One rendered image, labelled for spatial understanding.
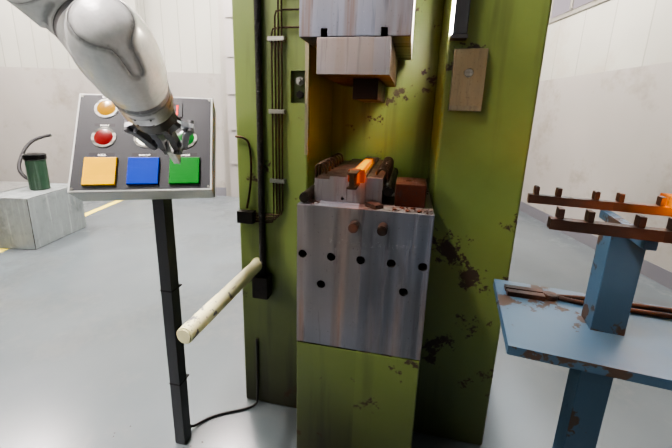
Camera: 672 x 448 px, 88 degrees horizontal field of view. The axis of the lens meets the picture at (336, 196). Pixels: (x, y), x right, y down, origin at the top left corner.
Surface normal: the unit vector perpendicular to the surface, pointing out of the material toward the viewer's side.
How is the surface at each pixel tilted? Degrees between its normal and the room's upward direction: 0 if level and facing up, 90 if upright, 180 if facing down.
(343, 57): 90
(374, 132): 90
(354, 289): 90
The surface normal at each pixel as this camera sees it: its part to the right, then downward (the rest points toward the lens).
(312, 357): -0.21, 0.22
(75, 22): 0.01, -0.05
